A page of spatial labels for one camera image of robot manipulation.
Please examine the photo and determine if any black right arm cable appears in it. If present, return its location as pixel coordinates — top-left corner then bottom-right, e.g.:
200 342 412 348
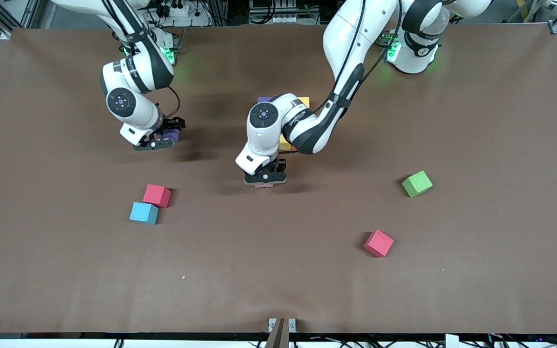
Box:
102 0 181 119

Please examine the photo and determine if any green foam cube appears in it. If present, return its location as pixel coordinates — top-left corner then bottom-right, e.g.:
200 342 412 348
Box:
402 171 433 198

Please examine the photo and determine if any brown table cover sheet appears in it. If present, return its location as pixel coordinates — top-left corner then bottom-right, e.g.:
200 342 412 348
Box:
0 23 557 335

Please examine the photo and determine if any white table edge rail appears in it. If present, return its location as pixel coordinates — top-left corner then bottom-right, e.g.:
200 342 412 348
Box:
0 337 557 348

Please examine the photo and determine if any blue foam cube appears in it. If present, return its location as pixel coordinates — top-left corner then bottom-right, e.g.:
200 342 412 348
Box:
129 202 159 225

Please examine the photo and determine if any white equipment box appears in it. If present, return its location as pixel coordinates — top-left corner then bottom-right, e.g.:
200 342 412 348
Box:
249 0 319 25

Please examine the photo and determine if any metal bracket with post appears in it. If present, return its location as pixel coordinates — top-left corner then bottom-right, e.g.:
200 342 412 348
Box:
267 317 297 348

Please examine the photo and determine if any white power strip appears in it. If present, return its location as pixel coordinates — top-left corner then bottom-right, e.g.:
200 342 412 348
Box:
150 0 211 28

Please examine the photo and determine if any red foam cube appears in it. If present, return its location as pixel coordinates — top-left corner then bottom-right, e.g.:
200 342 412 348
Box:
364 229 395 258
143 184 172 208

